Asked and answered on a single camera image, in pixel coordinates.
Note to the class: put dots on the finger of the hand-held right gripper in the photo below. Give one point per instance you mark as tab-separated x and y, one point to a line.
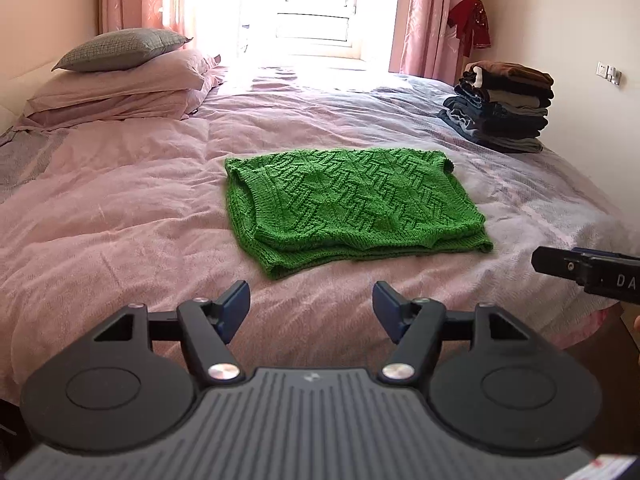
592	252
557	262

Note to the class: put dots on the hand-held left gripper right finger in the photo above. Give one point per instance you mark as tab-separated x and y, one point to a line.
387	307

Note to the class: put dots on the red hanging garment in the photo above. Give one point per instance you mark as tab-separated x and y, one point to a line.
470	22

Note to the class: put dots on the grey checked pillow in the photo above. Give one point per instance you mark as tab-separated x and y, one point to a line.
120	47

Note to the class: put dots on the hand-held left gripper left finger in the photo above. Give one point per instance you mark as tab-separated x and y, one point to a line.
236	310

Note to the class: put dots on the stack of folded dark clothes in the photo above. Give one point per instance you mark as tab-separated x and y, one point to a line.
505	107

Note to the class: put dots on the wall socket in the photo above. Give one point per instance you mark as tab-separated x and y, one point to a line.
609	73

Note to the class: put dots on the white quilted headboard cushion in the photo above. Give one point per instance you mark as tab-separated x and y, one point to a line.
7	105

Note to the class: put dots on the green knitted sweater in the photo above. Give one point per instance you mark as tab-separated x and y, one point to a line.
350	200

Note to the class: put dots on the pink and grey duvet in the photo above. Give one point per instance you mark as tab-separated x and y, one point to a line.
125	210

